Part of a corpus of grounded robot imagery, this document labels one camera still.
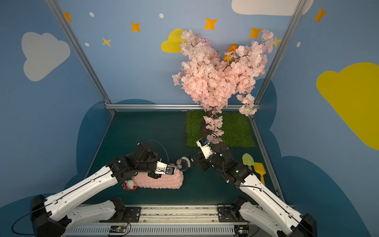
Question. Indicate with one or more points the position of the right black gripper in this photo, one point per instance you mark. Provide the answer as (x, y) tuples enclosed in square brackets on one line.
[(203, 160)]

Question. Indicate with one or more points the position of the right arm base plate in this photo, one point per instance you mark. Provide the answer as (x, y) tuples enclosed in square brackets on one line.
[(228, 214)]

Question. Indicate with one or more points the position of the green artificial grass mat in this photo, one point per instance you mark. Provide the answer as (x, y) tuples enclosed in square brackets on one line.
[(237, 129)]

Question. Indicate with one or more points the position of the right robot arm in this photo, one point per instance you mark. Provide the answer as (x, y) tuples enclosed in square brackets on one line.
[(273, 216)]

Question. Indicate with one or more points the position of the yellow toy shovel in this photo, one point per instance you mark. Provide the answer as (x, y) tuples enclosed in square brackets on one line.
[(260, 169)]

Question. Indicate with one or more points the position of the left circuit board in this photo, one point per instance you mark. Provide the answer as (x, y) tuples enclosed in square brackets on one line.
[(118, 230)]

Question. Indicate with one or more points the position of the black penguin plush charm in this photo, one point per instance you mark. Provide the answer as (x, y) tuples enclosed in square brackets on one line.
[(183, 164)]

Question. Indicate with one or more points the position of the circuit board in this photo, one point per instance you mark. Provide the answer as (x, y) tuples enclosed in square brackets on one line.
[(118, 230), (241, 231)]

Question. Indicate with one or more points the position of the pink puffy bag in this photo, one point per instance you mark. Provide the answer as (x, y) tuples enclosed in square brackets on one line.
[(174, 181)]

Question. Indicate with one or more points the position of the white kitty plush charm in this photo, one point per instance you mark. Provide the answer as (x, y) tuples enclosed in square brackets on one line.
[(129, 185)]

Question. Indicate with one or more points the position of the right circuit board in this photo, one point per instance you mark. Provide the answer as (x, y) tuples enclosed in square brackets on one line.
[(241, 231)]

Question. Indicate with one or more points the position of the brown tree base plate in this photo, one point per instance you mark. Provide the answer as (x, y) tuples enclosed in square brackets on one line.
[(203, 130)]

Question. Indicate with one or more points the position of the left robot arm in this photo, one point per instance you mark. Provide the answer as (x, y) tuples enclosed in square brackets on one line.
[(54, 215)]

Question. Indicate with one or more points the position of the green toy shovel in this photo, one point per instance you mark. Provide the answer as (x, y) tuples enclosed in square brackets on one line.
[(248, 160)]

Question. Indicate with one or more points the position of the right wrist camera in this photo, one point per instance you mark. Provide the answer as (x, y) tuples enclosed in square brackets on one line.
[(207, 151)]

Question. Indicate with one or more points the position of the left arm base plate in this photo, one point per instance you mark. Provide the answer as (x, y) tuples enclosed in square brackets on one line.
[(133, 214)]

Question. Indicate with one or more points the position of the pink cherry blossom tree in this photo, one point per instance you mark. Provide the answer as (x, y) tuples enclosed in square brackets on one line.
[(211, 80)]

